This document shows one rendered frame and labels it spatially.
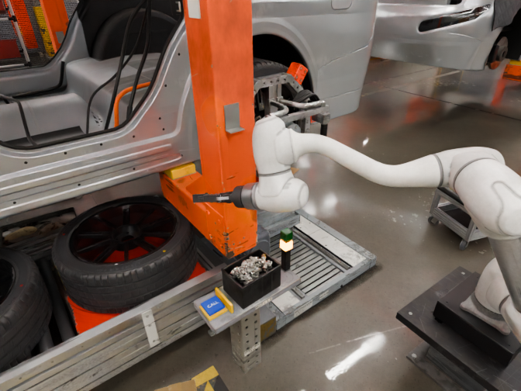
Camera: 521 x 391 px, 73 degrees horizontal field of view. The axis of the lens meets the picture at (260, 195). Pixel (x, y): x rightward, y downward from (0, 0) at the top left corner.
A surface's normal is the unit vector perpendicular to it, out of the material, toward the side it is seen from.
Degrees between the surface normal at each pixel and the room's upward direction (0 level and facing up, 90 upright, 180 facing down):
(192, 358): 0
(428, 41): 91
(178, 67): 90
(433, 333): 0
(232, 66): 90
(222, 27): 90
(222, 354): 0
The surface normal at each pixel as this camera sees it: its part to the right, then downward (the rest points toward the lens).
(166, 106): 0.60, 0.41
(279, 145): 0.07, 0.18
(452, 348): -0.01, -0.85
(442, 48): -0.40, 0.59
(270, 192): -0.51, 0.18
